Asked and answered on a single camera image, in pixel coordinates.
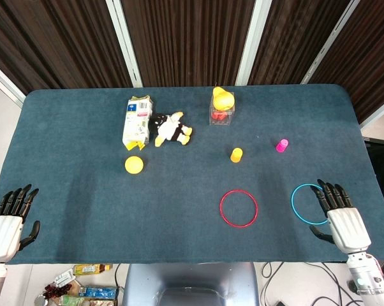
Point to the yellow drink carton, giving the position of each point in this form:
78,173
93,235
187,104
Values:
88,269

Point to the pink peg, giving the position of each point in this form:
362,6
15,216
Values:
282,146

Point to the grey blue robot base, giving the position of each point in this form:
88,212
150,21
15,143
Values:
192,283

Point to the white plastic item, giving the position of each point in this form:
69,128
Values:
64,278

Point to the orange peg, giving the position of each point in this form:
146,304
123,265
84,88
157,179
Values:
236,155

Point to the clear box with red pieces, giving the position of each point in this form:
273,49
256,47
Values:
222,117

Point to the white green drink carton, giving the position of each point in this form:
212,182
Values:
136,124

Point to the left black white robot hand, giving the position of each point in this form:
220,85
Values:
2,232

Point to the black white plush penguin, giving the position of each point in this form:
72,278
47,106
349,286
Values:
168,129

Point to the yellow ball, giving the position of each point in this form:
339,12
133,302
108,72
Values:
134,164

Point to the blue snack packet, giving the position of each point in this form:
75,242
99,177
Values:
98,292

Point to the yellow toy pear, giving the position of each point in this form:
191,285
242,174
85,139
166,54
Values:
223,99

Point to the blue table cloth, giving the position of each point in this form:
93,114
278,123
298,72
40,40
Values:
179,207

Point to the green bottle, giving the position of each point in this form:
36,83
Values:
69,300

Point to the white partition post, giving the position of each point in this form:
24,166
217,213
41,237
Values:
330,43
252,44
378,116
125,44
5,84

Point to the red berry bunch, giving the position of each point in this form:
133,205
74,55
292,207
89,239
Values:
56,290

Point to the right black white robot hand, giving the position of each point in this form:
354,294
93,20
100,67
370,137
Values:
348,228

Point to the black equipment case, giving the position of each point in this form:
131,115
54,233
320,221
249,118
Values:
383,175

